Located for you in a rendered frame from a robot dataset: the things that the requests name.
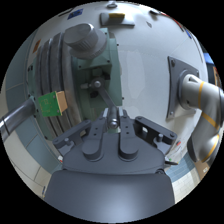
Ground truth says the yellow rectangular block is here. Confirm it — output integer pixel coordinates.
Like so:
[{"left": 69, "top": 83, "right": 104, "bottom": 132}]
[{"left": 108, "top": 13, "right": 126, "bottom": 19}]

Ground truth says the grey square mounting plate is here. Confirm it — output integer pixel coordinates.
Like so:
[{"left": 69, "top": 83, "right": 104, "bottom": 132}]
[{"left": 166, "top": 55, "right": 200, "bottom": 119}]

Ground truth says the grey slotted table top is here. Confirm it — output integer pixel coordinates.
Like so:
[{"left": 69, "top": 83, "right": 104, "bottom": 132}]
[{"left": 35, "top": 32, "right": 84, "bottom": 142}]

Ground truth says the green circuit board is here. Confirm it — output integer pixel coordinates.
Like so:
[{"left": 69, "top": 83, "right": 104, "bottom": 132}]
[{"left": 38, "top": 91, "right": 63, "bottom": 117}]

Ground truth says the blue card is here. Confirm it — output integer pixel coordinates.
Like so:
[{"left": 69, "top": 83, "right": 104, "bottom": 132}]
[{"left": 67, "top": 8, "right": 84, "bottom": 20}]

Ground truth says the grey crank with round handle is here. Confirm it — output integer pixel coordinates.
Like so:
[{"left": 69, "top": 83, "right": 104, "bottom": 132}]
[{"left": 89, "top": 77, "right": 122, "bottom": 129}]

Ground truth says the brown cardboard box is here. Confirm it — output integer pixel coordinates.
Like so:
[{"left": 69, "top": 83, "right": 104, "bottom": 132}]
[{"left": 194, "top": 160, "right": 210, "bottom": 179}]

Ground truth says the green cross-slide table body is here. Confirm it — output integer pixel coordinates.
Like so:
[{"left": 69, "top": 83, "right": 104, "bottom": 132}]
[{"left": 27, "top": 27, "right": 124, "bottom": 134}]

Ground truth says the large grey knurled dial knob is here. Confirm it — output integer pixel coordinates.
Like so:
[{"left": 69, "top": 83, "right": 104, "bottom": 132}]
[{"left": 63, "top": 23, "right": 107, "bottom": 61}]

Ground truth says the red handled tool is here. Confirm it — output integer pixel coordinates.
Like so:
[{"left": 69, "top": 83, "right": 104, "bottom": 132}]
[{"left": 161, "top": 12, "right": 185, "bottom": 33}]

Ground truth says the orange card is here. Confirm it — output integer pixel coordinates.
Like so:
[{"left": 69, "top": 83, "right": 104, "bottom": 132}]
[{"left": 32, "top": 39, "right": 42, "bottom": 54}]

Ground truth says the blue bin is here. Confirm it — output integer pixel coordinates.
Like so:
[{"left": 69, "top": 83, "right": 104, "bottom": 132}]
[{"left": 203, "top": 52, "right": 217, "bottom": 64}]

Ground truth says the tan rectangular block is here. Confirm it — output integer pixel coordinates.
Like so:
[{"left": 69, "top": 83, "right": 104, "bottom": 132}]
[{"left": 56, "top": 90, "right": 68, "bottom": 112}]

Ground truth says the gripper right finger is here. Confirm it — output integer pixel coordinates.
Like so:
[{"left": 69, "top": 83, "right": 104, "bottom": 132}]
[{"left": 118, "top": 107, "right": 178, "bottom": 150}]

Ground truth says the dark grey round tube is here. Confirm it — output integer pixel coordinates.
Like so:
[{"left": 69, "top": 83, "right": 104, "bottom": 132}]
[{"left": 0, "top": 98, "right": 36, "bottom": 142}]

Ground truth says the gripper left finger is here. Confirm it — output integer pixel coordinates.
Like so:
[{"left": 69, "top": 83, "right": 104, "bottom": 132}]
[{"left": 52, "top": 107, "right": 109, "bottom": 150}]

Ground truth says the grey flat tray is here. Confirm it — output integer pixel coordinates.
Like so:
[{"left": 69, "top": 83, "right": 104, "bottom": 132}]
[{"left": 100, "top": 12, "right": 135, "bottom": 27}]

